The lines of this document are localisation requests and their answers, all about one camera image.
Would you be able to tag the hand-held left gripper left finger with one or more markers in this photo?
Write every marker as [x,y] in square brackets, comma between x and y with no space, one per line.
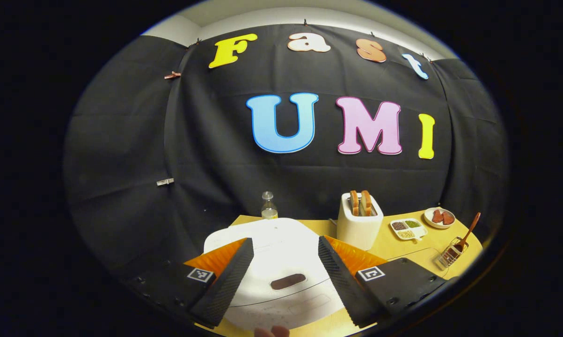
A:
[225,290]

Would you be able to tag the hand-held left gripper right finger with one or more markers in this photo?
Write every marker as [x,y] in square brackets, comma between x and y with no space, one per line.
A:
[344,288]

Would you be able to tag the white rice cooker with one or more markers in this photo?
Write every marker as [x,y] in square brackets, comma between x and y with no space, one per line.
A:
[281,257]

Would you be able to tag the brown wooden spoon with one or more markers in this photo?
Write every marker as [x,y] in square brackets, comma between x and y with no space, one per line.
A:
[468,231]

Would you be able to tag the white toaster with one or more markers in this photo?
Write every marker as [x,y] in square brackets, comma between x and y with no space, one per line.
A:
[356,234]

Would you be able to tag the yellow beans pile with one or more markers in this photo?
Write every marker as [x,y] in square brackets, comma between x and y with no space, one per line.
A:
[406,234]

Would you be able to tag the brown beans pile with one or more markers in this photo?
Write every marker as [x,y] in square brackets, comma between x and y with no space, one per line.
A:
[398,225]

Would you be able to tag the bread slice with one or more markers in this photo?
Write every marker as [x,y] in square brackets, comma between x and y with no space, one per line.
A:
[366,203]
[354,203]

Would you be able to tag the small clear bottle yellow label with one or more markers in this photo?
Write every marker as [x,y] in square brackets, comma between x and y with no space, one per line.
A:
[269,210]

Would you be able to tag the green beans pile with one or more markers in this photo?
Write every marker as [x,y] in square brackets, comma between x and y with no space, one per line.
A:
[412,223]

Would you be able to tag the white divided dish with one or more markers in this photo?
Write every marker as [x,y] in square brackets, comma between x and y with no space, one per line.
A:
[421,230]

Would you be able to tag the round white plate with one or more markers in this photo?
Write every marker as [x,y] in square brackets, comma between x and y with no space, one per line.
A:
[428,222]

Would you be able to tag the red meat piece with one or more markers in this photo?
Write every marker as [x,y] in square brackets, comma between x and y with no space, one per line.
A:
[448,218]
[437,216]

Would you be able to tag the white clip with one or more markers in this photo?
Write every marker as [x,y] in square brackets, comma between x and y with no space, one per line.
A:
[165,181]

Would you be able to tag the black backdrop cloth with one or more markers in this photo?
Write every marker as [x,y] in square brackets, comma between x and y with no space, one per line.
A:
[145,140]

